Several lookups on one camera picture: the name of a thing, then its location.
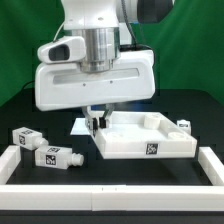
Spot white U-shaped fence wall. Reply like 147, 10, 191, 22
0, 146, 224, 211

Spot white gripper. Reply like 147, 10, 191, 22
35, 36, 155, 135

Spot white square table top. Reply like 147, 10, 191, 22
92, 111, 197, 159

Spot white sheet with tags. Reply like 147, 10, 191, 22
70, 118, 89, 135

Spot black cables at base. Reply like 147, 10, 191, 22
21, 80, 37, 91

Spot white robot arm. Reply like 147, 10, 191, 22
35, 0, 175, 131

